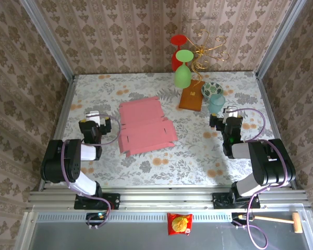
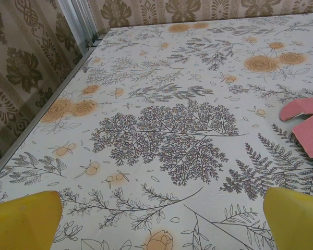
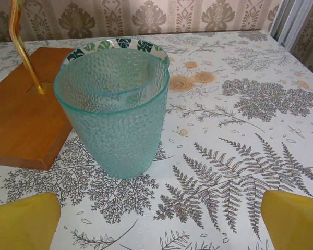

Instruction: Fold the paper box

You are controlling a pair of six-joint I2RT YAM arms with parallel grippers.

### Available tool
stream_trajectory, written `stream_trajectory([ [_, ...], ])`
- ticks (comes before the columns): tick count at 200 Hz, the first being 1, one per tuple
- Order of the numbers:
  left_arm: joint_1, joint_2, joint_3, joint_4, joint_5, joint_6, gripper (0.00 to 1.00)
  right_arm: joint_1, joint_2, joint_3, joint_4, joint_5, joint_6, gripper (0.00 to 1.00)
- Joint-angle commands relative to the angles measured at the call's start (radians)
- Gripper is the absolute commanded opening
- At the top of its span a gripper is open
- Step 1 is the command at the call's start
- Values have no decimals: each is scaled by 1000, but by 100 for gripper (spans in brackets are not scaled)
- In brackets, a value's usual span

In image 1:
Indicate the right black connector box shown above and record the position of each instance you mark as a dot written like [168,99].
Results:
[237,217]

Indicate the red snack packet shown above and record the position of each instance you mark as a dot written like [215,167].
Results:
[180,224]

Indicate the aluminium mounting rail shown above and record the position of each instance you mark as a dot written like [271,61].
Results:
[167,199]

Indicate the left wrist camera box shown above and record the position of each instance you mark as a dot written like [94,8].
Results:
[92,115]

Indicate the teal translucent cup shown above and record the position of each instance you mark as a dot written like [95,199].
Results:
[216,102]

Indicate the pink paper box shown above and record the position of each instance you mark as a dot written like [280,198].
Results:
[146,125]

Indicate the floral table cover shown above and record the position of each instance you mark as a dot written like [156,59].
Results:
[172,166]

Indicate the left black connector box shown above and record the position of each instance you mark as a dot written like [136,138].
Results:
[94,216]

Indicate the grey metal tray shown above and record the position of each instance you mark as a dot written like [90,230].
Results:
[146,238]

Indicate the leaf pattern bowl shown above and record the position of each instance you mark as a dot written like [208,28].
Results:
[211,88]

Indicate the aluminium side rail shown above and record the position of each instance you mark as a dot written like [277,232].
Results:
[64,112]
[271,109]

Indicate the green wine glass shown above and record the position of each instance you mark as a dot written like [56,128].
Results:
[182,75]

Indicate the left aluminium side rail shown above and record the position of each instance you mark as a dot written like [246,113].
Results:
[64,112]

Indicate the right aluminium frame post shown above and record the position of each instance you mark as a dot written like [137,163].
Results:
[281,36]

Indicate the aluminium frame post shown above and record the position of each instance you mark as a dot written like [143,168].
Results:
[49,39]
[281,36]

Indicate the wooden mallet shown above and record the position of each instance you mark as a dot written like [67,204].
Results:
[296,222]

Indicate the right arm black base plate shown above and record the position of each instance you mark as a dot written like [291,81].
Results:
[219,201]

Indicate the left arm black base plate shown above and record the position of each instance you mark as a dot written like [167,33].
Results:
[112,200]

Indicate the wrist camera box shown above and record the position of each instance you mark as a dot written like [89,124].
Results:
[230,110]
[92,115]

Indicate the red wine glass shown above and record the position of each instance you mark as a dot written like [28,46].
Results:
[178,40]

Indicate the right aluminium side rail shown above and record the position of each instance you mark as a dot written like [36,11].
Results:
[271,109]

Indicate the black connector box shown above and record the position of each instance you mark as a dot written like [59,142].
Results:
[94,216]
[237,217]

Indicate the brown wooden box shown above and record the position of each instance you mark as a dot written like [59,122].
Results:
[191,99]

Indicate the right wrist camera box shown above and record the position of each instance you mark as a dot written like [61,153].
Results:
[230,110]

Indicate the left aluminium frame post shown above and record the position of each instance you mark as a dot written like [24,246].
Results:
[49,39]

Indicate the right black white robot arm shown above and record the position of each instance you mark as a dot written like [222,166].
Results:
[271,161]

